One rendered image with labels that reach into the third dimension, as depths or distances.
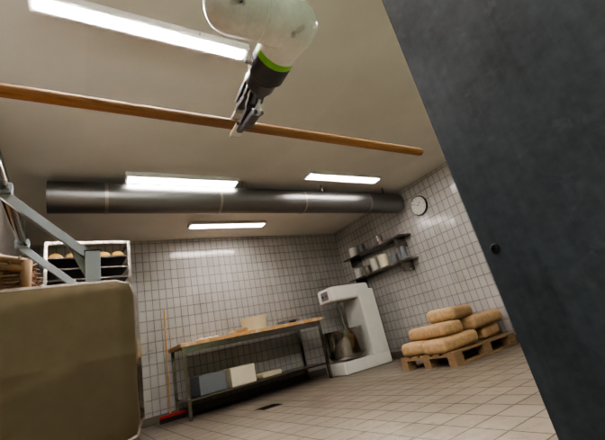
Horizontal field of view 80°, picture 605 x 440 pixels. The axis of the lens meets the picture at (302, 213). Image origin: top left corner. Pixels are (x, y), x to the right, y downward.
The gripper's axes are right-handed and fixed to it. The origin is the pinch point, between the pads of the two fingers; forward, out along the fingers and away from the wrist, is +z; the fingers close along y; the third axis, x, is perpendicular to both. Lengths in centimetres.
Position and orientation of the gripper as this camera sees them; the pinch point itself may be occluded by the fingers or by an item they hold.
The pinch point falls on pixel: (237, 123)
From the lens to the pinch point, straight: 107.5
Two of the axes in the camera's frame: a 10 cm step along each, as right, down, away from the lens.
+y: 2.2, 9.2, -3.4
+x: 8.5, -0.1, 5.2
